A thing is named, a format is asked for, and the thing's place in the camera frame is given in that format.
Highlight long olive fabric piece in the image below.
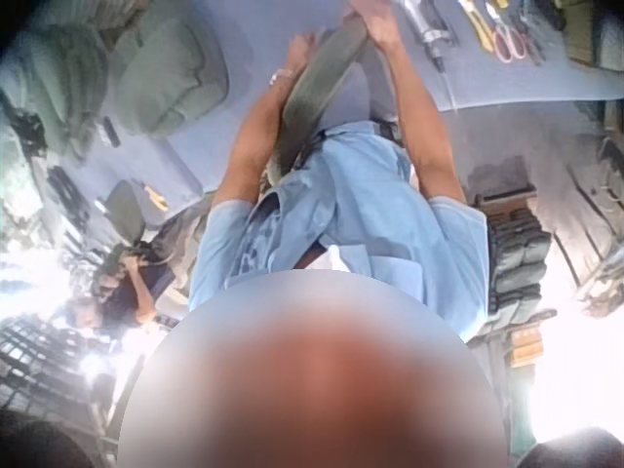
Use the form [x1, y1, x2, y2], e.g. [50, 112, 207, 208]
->
[265, 12, 371, 186]

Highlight black hand tool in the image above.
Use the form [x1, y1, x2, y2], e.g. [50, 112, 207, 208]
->
[506, 4, 547, 67]

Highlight yellow handled pliers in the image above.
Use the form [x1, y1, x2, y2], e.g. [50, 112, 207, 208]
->
[140, 182, 170, 214]

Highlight yellow utility knife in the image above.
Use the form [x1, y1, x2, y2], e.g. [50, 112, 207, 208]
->
[457, 0, 496, 53]

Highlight brown carton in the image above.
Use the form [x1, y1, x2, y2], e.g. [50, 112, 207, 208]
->
[565, 0, 624, 69]

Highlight person's left hand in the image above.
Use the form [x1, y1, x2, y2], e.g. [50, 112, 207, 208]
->
[284, 31, 324, 75]

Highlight large olive fabric cover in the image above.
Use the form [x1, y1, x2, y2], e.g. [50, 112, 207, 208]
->
[111, 14, 230, 137]

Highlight pile of olive fabric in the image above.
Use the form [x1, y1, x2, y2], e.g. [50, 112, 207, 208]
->
[0, 23, 111, 162]

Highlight wooden box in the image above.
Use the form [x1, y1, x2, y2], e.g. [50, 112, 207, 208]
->
[506, 326, 545, 367]

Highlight silver metal power tool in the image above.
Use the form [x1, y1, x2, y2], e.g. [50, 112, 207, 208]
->
[397, 0, 462, 111]

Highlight pink handled scissors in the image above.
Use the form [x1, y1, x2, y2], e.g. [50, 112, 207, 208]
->
[485, 4, 530, 64]

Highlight heap of black parts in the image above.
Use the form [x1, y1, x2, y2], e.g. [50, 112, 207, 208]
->
[46, 165, 92, 220]

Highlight small olive fabric piece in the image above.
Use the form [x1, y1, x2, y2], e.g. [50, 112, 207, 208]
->
[104, 179, 147, 245]

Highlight stack of folded olive fabric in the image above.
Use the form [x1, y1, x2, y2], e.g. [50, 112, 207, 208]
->
[487, 209, 555, 323]

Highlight dark metal rack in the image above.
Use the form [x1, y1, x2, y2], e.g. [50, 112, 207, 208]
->
[0, 311, 98, 420]

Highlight person's right hand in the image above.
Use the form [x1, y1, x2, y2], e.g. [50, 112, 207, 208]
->
[348, 0, 407, 51]

